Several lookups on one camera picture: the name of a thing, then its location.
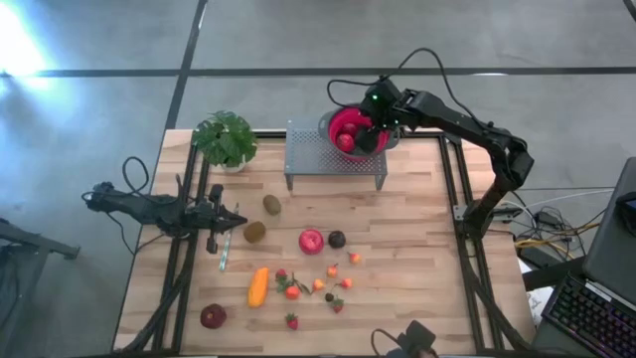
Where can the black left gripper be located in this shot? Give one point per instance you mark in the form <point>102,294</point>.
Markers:
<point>213,219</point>

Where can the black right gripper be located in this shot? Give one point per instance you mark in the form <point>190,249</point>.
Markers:
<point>382,107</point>

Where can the small red round fruit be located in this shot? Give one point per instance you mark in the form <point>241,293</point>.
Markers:
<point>349,128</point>

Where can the brown-green toy kiwi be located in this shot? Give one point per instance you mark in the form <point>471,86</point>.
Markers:
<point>254,232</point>
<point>271,204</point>

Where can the big bright red apple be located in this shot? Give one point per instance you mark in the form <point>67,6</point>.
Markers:
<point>311,241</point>

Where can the orange toy fruit with leaves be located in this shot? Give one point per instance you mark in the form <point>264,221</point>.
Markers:
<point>292,293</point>

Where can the dark red toy apple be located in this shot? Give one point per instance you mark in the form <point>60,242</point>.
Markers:
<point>213,316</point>

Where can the large dark toy plum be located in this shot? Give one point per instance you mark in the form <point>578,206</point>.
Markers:
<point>337,239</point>

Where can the large red toy strawberry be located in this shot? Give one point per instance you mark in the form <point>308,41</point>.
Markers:
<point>292,322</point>

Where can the small dark toy plum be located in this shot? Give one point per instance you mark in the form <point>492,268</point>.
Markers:
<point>329,297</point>

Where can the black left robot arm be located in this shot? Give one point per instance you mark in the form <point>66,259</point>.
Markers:
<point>149,211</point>

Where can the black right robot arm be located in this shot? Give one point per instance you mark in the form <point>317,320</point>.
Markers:
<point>447,112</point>

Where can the silver table knife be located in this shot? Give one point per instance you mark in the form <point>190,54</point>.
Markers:
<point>227,246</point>

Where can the red colander bowl grey rim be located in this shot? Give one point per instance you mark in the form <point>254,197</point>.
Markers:
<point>343,119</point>

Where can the grey perforated metal stand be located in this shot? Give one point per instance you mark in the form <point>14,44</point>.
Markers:
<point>308,154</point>

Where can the green potted plant white pot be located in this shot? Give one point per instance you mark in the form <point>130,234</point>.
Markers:
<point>226,139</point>

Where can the black power adapter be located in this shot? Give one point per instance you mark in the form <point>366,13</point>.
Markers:
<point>548,219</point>

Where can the white paper sheet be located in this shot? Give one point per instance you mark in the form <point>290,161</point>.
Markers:
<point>539,303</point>

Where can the dark grey laptop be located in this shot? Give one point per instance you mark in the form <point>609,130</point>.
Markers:
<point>613,258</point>

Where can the black backlit keyboard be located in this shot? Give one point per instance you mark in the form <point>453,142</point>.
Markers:
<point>591,318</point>

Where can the black aluminium table frame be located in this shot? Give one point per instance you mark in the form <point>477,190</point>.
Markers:
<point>270,134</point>

